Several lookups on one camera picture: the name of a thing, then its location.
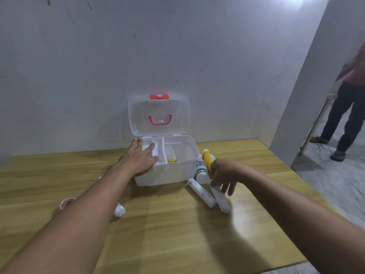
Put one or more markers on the person's left hand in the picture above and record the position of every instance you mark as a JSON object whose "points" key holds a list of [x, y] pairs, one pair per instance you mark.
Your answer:
{"points": [[137, 162]]}

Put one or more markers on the person's right hand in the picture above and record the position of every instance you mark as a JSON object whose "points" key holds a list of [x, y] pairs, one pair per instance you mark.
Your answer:
{"points": [[226, 171]]}

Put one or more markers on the person's right thumb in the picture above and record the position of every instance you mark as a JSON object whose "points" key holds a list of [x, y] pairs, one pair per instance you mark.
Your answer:
{"points": [[214, 179]]}

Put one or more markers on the person's left thumb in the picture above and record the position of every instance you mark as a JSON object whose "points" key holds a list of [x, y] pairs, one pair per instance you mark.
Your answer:
{"points": [[154, 160]]}

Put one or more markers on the person's left middle finger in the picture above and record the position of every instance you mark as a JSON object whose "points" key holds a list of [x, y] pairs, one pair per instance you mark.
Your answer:
{"points": [[139, 144]]}

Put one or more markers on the person's left forearm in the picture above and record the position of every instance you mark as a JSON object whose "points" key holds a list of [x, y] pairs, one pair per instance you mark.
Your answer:
{"points": [[74, 228]]}

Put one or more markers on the person's right forearm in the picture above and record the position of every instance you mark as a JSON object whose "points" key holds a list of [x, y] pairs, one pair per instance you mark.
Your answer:
{"points": [[302, 222]]}

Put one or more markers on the white inner tray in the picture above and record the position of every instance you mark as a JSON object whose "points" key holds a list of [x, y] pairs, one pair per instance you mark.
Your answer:
{"points": [[159, 151]]}

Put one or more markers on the white bottle green label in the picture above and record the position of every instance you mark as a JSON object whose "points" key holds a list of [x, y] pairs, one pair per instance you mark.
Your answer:
{"points": [[202, 172]]}

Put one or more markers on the small yellow box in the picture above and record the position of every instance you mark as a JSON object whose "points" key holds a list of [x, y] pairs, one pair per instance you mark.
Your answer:
{"points": [[172, 159]]}

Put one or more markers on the white bandage roll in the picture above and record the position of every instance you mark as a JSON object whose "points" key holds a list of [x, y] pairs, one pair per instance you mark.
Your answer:
{"points": [[202, 193], [223, 203]]}

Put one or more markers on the yellow bottle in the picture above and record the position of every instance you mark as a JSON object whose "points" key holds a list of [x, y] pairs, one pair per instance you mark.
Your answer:
{"points": [[208, 161]]}

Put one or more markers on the white first aid box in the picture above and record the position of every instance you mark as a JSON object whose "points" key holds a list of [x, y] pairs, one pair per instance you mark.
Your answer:
{"points": [[171, 174]]}

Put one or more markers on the red and white tape roll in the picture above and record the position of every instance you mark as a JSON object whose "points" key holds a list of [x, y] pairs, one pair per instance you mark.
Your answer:
{"points": [[66, 203]]}

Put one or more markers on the metal furniture leg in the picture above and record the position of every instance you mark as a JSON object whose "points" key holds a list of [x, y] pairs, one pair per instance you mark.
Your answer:
{"points": [[315, 125]]}

